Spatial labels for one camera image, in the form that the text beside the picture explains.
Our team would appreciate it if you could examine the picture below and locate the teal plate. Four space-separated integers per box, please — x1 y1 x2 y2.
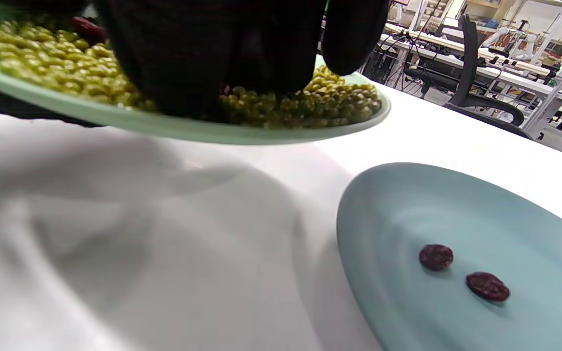
336 162 562 351

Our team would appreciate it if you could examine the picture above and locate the single dark red cranberry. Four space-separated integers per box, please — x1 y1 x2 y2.
466 272 511 302
419 244 454 272

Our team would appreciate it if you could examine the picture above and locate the person's right hand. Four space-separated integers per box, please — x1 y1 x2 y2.
93 0 391 117

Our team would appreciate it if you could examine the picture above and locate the pile of green beans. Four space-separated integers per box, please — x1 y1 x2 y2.
0 19 383 130

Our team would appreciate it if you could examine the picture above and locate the light green plate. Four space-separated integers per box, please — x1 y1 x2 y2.
0 4 392 146

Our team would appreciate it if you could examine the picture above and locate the white desk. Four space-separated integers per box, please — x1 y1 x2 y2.
380 22 562 139

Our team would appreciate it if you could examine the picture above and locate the person's left hand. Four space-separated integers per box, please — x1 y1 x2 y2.
0 79 102 129

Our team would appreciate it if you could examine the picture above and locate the black office chair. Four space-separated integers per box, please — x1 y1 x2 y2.
403 14 535 140

